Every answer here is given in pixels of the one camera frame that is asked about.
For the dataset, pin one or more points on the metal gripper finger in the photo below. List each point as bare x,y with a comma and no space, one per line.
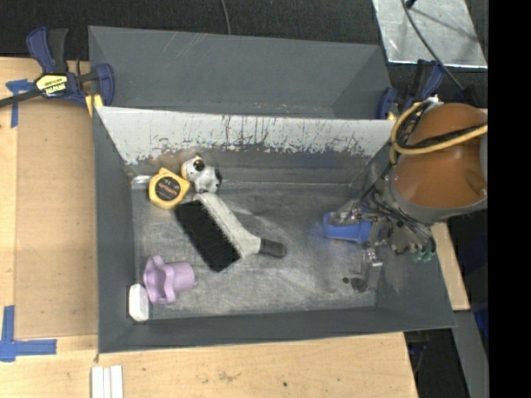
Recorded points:
348,216
372,274

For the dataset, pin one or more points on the blue cup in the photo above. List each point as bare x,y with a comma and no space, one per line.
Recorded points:
346,231

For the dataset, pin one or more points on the grey metal bin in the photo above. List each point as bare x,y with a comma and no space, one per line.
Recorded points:
269,288

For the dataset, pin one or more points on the white brush with black bristles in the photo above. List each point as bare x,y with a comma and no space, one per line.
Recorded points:
215,230

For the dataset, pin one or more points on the white and black toy animal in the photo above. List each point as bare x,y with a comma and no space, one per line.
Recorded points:
201,176

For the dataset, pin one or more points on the yellow tape measure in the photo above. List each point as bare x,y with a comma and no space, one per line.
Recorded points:
168,189

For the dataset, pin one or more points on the purple flower-shaped cup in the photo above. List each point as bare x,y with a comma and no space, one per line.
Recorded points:
170,278

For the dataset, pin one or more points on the small white block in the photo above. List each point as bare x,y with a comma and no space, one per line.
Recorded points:
138,303

